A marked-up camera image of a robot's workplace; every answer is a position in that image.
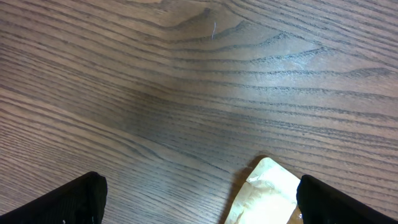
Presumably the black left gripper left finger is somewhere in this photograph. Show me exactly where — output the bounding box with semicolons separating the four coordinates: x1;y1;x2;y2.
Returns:
1;172;108;224

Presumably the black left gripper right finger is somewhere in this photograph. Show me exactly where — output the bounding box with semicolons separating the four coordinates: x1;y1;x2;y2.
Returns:
296;175;397;224

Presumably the brown snack pouch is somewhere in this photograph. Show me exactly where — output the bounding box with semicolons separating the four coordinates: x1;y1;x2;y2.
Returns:
225;157;303;224

